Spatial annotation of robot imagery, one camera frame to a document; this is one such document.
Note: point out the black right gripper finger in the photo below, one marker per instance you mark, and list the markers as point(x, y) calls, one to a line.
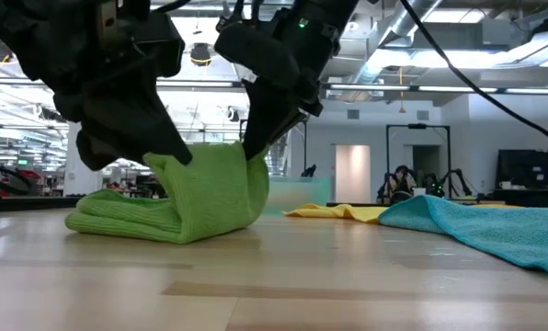
point(269, 119)

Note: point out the black metal stand frame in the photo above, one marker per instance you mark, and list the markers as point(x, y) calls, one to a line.
point(304, 147)
point(416, 126)

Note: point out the yellow microfiber towel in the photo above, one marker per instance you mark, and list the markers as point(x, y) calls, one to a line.
point(338, 212)

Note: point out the teal translucent plastic basket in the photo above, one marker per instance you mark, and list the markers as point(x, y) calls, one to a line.
point(301, 195)

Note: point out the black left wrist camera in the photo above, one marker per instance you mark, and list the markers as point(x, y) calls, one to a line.
point(161, 46)

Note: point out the black background robot arm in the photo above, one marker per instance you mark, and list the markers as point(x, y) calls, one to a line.
point(384, 188)
point(437, 188)

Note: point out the green microfiber towel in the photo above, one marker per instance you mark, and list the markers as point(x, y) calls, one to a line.
point(209, 197)

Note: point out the black cabinet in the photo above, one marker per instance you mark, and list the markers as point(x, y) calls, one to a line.
point(531, 167)

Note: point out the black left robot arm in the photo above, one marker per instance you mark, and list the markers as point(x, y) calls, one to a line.
point(26, 32)

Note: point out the blue microfiber towel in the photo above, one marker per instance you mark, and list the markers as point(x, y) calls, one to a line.
point(485, 230)

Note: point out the black aluminium table frame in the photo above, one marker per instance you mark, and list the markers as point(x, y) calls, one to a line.
point(26, 203)

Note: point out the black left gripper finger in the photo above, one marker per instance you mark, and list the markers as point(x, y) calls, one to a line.
point(154, 128)
point(101, 149)

